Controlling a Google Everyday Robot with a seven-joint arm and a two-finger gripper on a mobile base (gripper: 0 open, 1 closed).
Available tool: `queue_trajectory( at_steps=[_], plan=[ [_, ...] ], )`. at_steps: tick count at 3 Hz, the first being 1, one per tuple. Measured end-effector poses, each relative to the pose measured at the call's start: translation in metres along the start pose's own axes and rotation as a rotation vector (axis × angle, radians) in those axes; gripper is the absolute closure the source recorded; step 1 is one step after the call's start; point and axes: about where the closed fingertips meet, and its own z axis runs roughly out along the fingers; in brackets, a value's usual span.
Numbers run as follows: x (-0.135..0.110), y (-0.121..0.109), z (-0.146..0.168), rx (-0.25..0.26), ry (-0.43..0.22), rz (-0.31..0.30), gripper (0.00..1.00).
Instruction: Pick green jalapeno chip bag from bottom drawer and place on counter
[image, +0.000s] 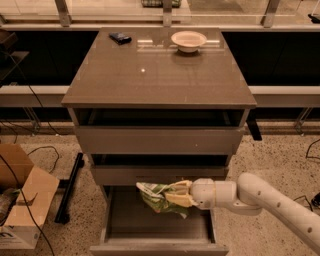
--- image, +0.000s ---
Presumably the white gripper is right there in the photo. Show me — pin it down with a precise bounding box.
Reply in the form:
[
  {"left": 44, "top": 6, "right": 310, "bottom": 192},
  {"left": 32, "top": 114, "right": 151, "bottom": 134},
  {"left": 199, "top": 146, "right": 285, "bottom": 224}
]
[{"left": 165, "top": 178, "right": 216, "bottom": 210}]

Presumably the green jalapeno chip bag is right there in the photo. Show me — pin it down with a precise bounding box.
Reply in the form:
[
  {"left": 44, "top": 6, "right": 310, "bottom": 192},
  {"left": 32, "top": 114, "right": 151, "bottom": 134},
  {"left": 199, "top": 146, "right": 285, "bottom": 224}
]
[{"left": 136, "top": 182, "right": 190, "bottom": 218}]

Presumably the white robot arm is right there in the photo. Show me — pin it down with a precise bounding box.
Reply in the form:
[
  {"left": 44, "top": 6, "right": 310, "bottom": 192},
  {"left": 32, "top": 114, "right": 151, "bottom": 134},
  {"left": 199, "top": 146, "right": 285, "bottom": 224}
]
[{"left": 164, "top": 173, "right": 320, "bottom": 254}]

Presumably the grey bottom drawer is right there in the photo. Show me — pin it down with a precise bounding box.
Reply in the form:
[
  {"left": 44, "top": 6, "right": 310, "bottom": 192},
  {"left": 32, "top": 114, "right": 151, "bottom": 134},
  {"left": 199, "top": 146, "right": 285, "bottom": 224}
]
[{"left": 90, "top": 186, "right": 228, "bottom": 256}]

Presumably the grey drawer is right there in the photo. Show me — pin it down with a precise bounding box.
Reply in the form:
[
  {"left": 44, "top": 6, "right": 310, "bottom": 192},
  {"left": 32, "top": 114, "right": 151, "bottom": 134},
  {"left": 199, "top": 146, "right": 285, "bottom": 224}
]
[
  {"left": 73, "top": 109, "right": 248, "bottom": 156},
  {"left": 91, "top": 154, "right": 231, "bottom": 186},
  {"left": 90, "top": 186, "right": 228, "bottom": 256}
]

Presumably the grey middle drawer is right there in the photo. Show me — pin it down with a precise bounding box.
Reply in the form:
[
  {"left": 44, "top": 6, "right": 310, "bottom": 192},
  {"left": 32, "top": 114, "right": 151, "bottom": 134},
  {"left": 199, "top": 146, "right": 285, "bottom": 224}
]
[{"left": 91, "top": 154, "right": 231, "bottom": 186}]

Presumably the grey drawer cabinet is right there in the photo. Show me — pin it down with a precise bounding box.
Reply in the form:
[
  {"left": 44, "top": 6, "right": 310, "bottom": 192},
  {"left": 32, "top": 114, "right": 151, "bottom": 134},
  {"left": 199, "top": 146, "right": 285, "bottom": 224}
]
[{"left": 61, "top": 26, "right": 258, "bottom": 188}]

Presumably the grey top drawer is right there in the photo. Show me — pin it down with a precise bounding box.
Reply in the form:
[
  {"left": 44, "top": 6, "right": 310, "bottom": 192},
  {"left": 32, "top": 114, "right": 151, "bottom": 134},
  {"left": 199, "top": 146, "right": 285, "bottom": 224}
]
[{"left": 73, "top": 109, "right": 248, "bottom": 156}]

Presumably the black stand leg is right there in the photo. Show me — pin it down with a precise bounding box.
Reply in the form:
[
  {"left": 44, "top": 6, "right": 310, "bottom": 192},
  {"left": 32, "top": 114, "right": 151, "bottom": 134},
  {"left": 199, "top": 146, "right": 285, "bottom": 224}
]
[{"left": 246, "top": 111, "right": 262, "bottom": 141}]

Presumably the black metal bar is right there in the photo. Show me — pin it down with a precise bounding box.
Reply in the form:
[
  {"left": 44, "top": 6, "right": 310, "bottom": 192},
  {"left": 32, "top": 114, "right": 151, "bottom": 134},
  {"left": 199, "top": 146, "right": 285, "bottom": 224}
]
[{"left": 55, "top": 153, "right": 84, "bottom": 224}]

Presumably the white bowl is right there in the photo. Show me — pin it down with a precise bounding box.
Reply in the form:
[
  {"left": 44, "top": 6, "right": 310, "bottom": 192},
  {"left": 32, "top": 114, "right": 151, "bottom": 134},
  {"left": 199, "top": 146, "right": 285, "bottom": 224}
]
[{"left": 171, "top": 31, "right": 207, "bottom": 53}]

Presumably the brown cardboard box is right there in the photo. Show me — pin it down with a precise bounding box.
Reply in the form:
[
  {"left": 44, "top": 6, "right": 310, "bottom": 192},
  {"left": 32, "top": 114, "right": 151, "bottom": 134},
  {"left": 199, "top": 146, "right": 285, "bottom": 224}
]
[{"left": 0, "top": 144, "right": 59, "bottom": 249}]

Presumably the dark blue snack pack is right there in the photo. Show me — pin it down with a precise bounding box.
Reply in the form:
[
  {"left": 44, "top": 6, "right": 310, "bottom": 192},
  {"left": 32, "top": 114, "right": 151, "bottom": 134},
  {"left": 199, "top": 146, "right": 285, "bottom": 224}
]
[{"left": 109, "top": 32, "right": 132, "bottom": 45}]

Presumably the black cable right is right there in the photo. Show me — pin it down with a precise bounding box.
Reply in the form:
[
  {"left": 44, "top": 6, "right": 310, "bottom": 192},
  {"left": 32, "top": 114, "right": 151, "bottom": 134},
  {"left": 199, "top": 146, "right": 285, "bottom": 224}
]
[{"left": 293, "top": 139, "right": 320, "bottom": 212}]

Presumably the black cable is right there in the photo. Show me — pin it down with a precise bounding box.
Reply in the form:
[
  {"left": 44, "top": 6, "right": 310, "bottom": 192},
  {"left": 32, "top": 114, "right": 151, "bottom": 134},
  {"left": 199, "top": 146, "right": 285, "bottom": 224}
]
[
  {"left": 0, "top": 49, "right": 62, "bottom": 256},
  {"left": 293, "top": 139, "right": 320, "bottom": 212}
]

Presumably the black cable left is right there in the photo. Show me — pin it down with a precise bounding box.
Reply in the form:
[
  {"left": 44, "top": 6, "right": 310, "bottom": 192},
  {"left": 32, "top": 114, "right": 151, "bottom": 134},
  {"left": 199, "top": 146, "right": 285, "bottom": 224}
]
[{"left": 0, "top": 49, "right": 62, "bottom": 256}]

